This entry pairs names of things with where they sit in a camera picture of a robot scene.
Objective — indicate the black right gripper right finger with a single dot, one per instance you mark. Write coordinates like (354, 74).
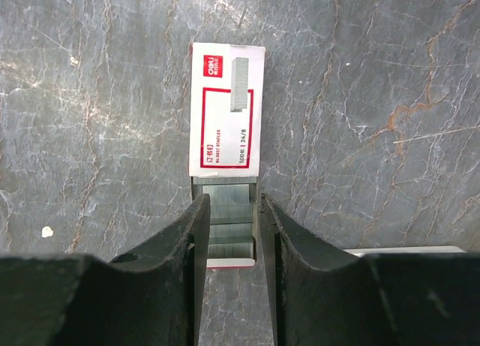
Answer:
(322, 295)

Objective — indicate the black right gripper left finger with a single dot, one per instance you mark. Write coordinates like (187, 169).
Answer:
(150, 295)

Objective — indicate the red white staple box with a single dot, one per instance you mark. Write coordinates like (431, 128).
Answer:
(224, 156)

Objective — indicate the white rectangular case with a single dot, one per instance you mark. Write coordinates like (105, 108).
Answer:
(361, 252)

